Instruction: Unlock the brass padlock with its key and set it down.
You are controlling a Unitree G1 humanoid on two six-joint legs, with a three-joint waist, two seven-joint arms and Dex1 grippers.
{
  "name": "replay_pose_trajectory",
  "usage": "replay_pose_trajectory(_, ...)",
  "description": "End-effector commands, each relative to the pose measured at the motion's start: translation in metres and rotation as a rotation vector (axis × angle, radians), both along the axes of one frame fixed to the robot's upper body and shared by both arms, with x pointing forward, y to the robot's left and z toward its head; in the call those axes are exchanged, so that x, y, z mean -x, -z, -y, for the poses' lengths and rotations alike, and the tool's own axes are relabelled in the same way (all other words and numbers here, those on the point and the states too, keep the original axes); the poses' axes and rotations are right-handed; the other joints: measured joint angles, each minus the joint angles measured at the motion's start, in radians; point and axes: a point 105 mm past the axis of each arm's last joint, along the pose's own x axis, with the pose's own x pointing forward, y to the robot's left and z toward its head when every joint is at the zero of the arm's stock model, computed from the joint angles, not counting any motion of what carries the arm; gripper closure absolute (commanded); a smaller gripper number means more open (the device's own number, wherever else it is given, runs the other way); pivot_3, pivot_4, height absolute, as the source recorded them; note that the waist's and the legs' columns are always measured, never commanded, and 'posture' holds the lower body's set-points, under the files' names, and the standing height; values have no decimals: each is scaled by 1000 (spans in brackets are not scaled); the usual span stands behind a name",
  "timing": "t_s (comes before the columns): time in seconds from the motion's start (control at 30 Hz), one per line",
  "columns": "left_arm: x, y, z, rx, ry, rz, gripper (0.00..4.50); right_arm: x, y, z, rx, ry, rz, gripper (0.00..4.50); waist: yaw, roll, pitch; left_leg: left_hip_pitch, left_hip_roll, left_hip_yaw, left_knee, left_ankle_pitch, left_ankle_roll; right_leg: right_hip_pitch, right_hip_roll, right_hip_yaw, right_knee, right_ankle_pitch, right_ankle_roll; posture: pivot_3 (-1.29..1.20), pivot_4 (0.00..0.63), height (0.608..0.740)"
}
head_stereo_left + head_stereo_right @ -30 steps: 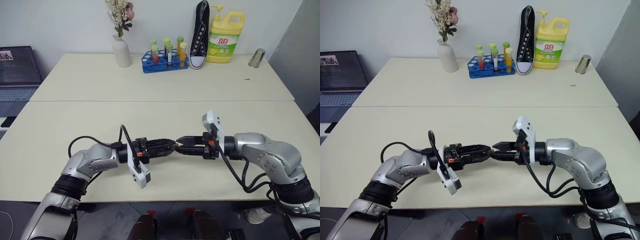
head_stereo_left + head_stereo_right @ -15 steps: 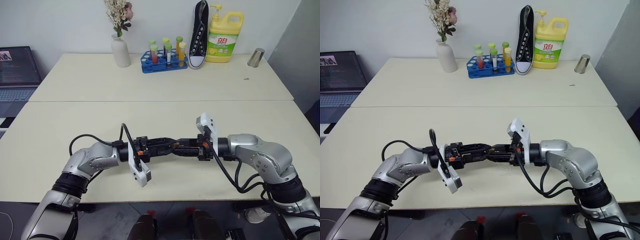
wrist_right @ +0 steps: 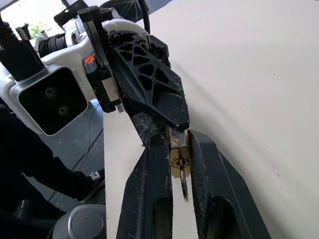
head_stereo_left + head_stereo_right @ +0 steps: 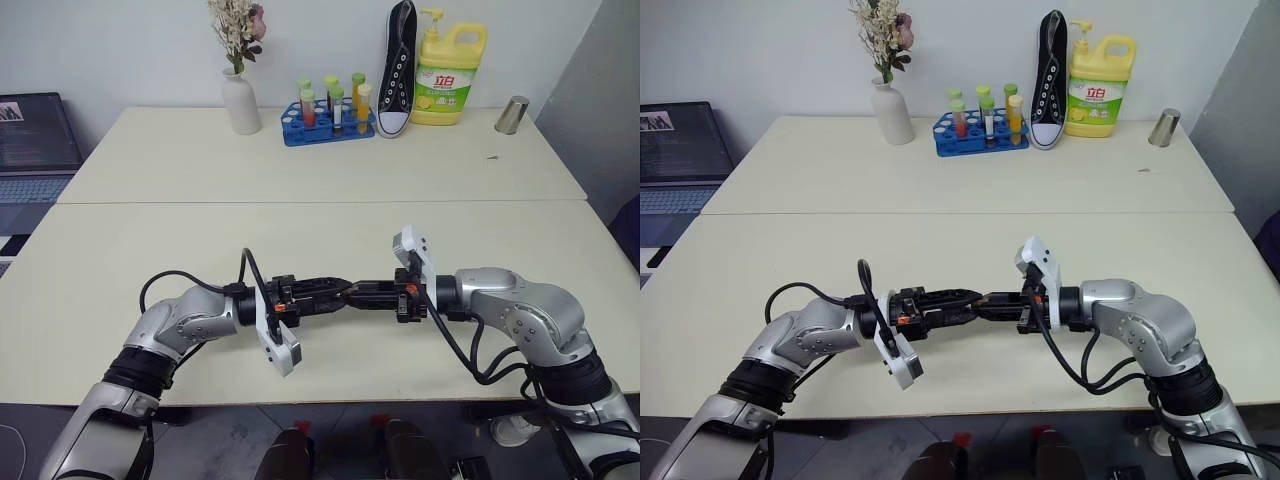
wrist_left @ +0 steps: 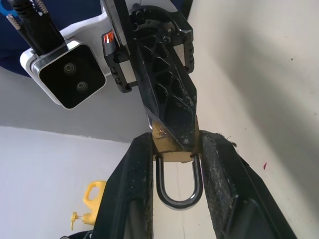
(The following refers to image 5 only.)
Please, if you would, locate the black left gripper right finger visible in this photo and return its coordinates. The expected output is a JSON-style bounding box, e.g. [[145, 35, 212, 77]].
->
[[200, 130, 299, 239]]

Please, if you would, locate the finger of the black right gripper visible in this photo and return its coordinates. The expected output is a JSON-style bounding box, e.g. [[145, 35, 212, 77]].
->
[[135, 46, 184, 153], [146, 37, 199, 153]]

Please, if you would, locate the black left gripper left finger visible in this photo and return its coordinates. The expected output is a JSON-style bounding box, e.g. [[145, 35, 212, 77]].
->
[[92, 132, 157, 239]]

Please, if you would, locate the brass padlock with steel shackle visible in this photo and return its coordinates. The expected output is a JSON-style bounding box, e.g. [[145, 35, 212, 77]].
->
[[149, 119, 202, 211]]

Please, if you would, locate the yellow plastic pump bottle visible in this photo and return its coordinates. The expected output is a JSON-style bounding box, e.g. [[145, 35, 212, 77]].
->
[[69, 180, 107, 231]]

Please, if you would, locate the black rounded object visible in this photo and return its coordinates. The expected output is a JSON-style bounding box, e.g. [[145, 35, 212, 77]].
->
[[61, 229, 97, 239]]

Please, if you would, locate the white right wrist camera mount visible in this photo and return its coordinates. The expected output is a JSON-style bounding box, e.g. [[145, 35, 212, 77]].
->
[[19, 0, 178, 111]]

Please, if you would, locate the thick black camera cable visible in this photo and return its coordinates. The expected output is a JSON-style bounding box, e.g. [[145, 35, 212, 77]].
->
[[9, 0, 66, 54]]

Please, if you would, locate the braided silver-black cable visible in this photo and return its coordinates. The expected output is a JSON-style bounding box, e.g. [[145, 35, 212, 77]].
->
[[6, 13, 28, 38]]

